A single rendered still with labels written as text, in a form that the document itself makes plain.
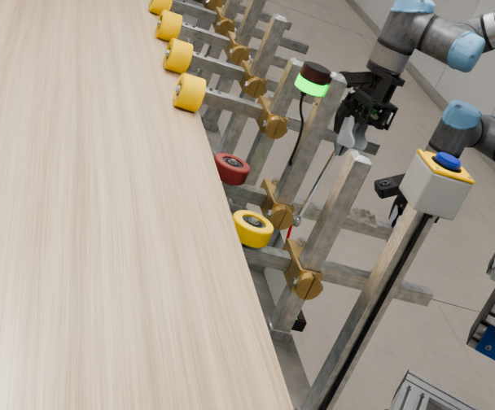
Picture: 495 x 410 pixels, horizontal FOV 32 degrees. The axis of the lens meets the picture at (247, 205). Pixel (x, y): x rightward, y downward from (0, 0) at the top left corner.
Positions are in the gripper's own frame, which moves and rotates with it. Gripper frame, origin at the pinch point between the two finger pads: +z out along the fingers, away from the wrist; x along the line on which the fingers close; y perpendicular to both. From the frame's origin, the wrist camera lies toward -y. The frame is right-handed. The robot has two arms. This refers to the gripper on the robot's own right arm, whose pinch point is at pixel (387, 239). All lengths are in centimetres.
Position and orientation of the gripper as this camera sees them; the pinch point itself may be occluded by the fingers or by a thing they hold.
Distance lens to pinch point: 201.6
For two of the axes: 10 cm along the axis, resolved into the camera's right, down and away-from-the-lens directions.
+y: 9.1, 2.5, 3.2
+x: -1.7, -4.8, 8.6
